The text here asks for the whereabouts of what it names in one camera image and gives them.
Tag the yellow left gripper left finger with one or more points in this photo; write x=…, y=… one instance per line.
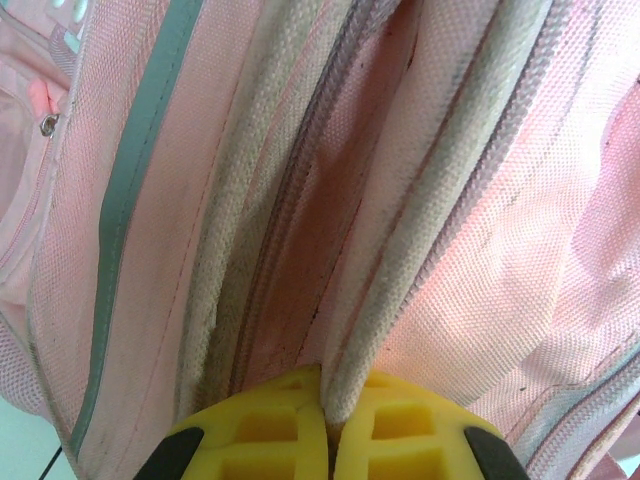
x=260, y=435

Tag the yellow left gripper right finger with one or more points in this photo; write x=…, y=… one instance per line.
x=410, y=435

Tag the pink school backpack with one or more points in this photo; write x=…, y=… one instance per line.
x=450, y=200

